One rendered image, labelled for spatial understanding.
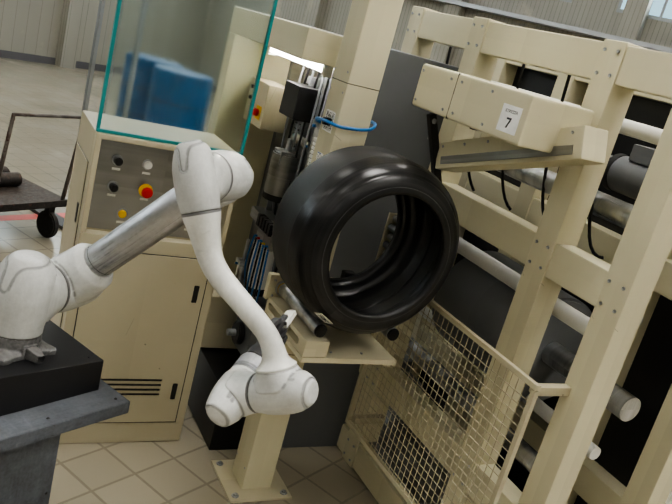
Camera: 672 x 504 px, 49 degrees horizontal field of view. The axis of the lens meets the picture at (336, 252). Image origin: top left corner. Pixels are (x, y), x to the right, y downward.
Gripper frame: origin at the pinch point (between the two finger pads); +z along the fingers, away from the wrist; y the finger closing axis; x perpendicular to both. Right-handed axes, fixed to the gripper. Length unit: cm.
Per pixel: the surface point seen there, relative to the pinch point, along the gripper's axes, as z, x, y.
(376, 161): 43, 19, -29
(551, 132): 57, 69, -30
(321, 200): 26.2, 6.1, -25.0
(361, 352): 29.8, 4.7, 35.9
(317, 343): 15.8, -2.5, 21.7
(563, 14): 1005, -66, 182
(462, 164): 78, 35, -11
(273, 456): 25, -44, 90
